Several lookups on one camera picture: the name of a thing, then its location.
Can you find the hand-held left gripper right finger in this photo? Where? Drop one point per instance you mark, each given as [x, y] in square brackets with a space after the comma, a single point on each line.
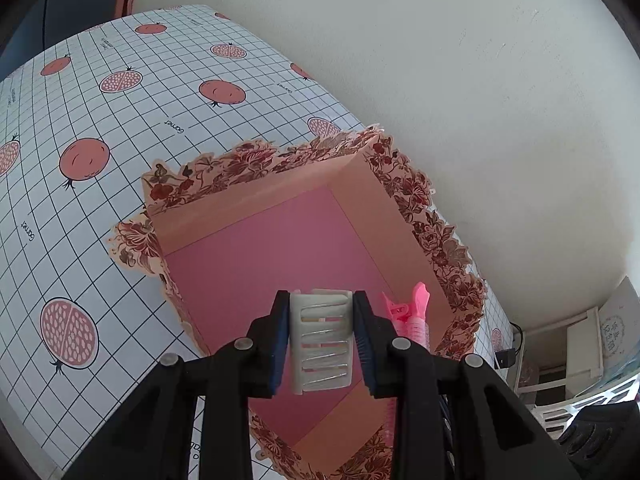
[362, 350]

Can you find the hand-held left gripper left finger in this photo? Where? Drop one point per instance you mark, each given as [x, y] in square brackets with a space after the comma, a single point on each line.
[280, 350]

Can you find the white hair clip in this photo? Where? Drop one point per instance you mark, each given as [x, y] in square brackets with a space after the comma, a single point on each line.
[322, 355]

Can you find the floral paper box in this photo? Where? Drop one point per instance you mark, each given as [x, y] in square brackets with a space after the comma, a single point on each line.
[260, 240]

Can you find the desktop with pomegranate tablecloth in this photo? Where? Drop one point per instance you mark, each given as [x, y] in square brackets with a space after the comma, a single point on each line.
[150, 110]

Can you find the pink hair clip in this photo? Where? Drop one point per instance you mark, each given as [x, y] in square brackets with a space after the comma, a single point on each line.
[412, 317]

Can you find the black power adapter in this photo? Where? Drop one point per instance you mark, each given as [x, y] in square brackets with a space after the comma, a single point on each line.
[505, 358]

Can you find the white shelf rack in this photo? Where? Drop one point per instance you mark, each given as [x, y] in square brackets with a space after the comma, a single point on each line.
[575, 330]

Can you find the white chair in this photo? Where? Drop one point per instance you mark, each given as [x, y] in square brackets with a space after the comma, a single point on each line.
[585, 402]

